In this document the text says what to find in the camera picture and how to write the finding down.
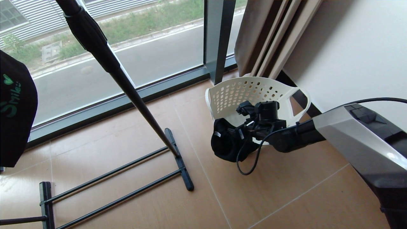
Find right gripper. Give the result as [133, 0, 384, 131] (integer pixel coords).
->
[234, 120, 274, 140]

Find black garment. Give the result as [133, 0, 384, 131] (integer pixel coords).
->
[211, 118, 262, 163]

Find black drawstring shorts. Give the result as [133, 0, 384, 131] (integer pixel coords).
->
[0, 49, 38, 168]

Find white laundry basket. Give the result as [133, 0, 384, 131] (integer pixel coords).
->
[205, 76, 311, 145]

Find black clothes rack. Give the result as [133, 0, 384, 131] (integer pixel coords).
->
[0, 0, 194, 229]

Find brown curtain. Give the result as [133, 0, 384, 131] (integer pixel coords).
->
[234, 0, 323, 80]

